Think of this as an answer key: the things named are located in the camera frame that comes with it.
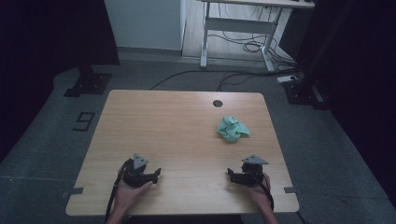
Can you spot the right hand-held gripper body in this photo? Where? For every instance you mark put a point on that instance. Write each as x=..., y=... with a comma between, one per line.
x=252, y=174

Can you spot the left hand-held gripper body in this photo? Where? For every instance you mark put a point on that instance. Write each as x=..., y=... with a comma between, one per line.
x=134, y=175

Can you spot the green cloth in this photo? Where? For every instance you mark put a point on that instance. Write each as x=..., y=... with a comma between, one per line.
x=233, y=129

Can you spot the person's right hand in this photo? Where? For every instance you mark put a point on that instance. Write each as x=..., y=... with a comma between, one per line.
x=259, y=194

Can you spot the person's left hand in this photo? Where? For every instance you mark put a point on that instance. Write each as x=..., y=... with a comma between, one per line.
x=127, y=196

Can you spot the grey tape strip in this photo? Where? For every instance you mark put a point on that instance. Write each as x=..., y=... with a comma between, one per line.
x=292, y=189
x=73, y=192

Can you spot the black table grommet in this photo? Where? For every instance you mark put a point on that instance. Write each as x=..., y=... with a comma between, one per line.
x=217, y=103

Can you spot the black stand base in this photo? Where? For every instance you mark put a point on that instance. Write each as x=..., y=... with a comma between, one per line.
x=303, y=93
x=90, y=83

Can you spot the white power strip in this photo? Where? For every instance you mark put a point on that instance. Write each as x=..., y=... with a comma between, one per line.
x=287, y=79

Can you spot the dark curtain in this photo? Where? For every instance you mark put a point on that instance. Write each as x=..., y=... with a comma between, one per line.
x=358, y=62
x=46, y=46

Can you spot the white metal desk frame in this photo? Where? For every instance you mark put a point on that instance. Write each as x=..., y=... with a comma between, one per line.
x=236, y=25

